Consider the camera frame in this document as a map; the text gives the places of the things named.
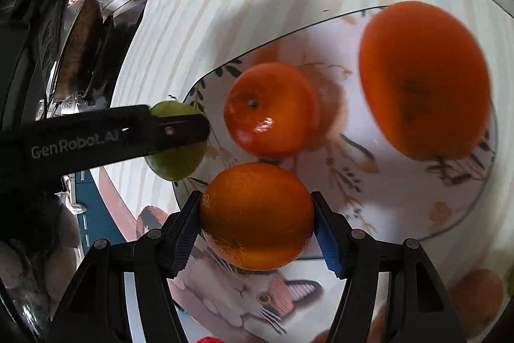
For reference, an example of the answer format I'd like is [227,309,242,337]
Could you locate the small green apple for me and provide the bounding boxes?
[145,100,207,182]

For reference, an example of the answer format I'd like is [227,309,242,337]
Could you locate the light red apple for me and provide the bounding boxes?
[448,269,503,339]

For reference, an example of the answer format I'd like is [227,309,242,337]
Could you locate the small mandarin orange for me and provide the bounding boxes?
[223,62,321,160]

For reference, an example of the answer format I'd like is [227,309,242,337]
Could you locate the large orange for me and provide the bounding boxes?
[358,1,492,161]

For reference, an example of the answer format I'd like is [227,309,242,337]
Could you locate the blue kitchen cabinet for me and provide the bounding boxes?
[75,171,126,252]

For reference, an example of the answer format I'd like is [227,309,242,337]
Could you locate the steel pan on stove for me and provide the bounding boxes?
[53,0,103,102]

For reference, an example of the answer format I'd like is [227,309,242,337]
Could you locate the striped cat table mat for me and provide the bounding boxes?
[95,0,513,285]

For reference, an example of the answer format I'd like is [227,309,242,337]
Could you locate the floral ceramic plate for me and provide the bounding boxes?
[172,4,499,261]

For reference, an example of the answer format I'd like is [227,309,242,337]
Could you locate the black stove top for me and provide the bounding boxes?
[46,4,142,109]

